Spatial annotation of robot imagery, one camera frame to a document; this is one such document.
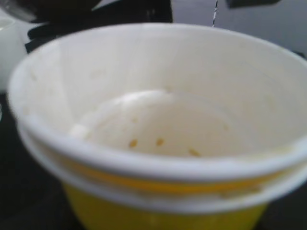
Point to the yellow paper cup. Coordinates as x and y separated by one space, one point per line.
165 126

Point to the white jug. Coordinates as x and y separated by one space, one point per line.
12 50

